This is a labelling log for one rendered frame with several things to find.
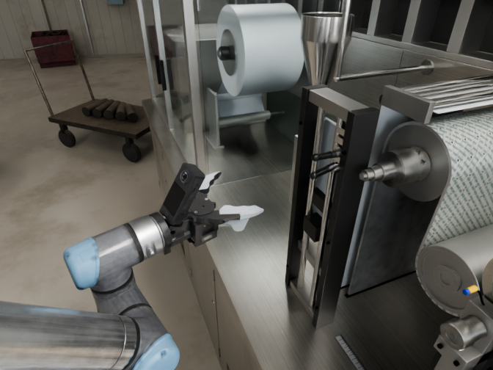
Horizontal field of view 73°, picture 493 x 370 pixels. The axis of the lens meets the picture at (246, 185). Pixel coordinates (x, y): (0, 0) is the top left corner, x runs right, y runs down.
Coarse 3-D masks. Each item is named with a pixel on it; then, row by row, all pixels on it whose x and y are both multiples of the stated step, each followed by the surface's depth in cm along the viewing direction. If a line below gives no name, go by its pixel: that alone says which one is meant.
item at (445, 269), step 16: (448, 240) 59; (464, 240) 58; (480, 240) 57; (432, 256) 60; (448, 256) 57; (464, 256) 54; (480, 256) 54; (432, 272) 61; (448, 272) 57; (464, 272) 55; (480, 272) 53; (432, 288) 62; (448, 288) 58; (464, 288) 55; (480, 288) 52; (448, 304) 59; (464, 304) 56
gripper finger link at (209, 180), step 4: (216, 172) 74; (220, 172) 75; (208, 176) 72; (212, 176) 73; (216, 176) 74; (204, 180) 71; (208, 180) 71; (212, 180) 72; (204, 184) 70; (208, 184) 70; (212, 184) 73; (200, 188) 69; (204, 188) 69; (208, 188) 70; (204, 192) 70; (208, 192) 76
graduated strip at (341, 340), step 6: (336, 336) 79; (342, 336) 79; (342, 342) 77; (342, 348) 76; (348, 348) 76; (348, 354) 75; (354, 354) 75; (354, 360) 74; (360, 360) 74; (354, 366) 73; (360, 366) 72
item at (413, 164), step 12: (384, 156) 58; (396, 156) 56; (408, 156) 56; (420, 156) 56; (396, 168) 56; (408, 168) 55; (420, 168) 56; (396, 180) 57; (408, 180) 56; (420, 180) 58
